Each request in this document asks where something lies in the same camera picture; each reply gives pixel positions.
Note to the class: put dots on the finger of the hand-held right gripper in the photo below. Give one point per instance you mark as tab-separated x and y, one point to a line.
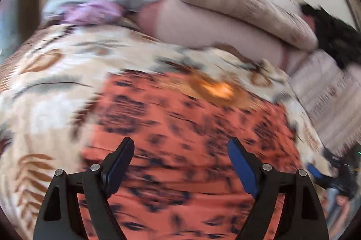
314	171

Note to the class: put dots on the pale striped bedsheet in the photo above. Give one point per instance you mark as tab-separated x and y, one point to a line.
324	93

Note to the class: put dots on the pink pillow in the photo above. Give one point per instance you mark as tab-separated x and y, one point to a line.
197	28

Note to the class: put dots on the cream leaf-print blanket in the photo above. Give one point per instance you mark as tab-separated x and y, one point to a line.
56	65

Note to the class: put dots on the orange floral cloth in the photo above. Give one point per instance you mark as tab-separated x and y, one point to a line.
174	127

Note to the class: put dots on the brown striped pillow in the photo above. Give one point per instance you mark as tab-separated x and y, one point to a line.
225	0

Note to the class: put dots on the dark cloth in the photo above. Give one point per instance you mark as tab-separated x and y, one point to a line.
335	34

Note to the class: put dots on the purple cloth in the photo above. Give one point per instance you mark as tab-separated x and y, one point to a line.
96	10

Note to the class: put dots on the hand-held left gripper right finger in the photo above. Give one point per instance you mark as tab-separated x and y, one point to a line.
242	166

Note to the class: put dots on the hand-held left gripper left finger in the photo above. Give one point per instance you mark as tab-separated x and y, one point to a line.
121	166

